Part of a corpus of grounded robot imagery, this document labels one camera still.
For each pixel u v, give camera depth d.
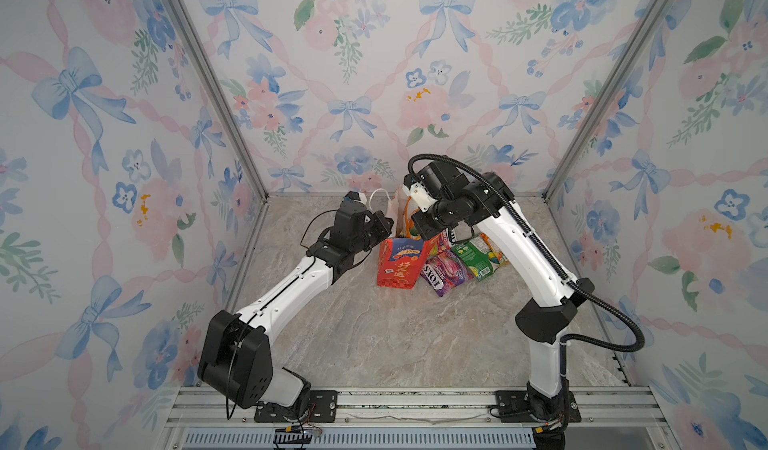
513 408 0.73
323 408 0.74
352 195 0.75
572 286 0.46
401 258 0.80
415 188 0.65
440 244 1.03
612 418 0.75
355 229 0.62
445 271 0.95
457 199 0.50
